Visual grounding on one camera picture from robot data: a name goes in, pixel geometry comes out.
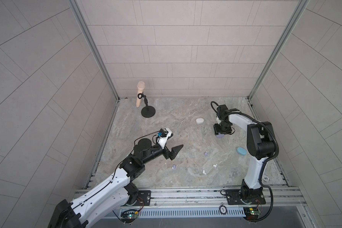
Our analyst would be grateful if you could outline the white earbud charging case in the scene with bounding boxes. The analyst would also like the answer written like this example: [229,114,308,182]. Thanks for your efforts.
[196,118,204,124]

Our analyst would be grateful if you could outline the black corrugated cable conduit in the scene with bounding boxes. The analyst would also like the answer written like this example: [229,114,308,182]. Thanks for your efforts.
[210,101,280,222]

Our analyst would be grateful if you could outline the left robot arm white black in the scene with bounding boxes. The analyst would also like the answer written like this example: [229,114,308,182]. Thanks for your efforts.
[48,128,183,228]

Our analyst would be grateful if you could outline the circuit board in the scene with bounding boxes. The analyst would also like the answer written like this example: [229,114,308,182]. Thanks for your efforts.
[121,209,139,219]
[243,207,261,220]

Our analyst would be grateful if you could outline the blue earbud charging case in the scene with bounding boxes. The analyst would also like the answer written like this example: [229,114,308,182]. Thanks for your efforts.
[236,147,247,156]

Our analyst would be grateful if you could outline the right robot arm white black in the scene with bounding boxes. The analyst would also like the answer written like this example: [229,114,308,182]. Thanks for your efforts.
[211,101,279,204]

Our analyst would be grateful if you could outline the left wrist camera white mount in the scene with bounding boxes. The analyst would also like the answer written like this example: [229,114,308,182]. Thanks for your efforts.
[156,128,167,149]

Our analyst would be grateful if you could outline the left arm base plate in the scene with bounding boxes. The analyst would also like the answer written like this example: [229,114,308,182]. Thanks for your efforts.
[124,190,152,207]

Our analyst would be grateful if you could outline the beige microphone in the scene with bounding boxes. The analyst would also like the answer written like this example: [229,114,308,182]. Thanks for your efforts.
[136,81,145,107]

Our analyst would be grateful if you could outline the right circuit board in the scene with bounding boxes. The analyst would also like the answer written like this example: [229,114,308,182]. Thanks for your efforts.
[243,207,261,220]

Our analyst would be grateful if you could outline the left circuit board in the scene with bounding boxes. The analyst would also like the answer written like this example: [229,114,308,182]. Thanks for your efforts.
[121,209,139,219]

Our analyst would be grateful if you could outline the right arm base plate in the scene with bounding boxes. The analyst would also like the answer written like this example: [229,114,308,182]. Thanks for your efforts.
[220,189,266,205]

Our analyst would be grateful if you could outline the aluminium rail frame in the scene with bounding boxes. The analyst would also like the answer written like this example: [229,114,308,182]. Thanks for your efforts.
[71,186,303,219]

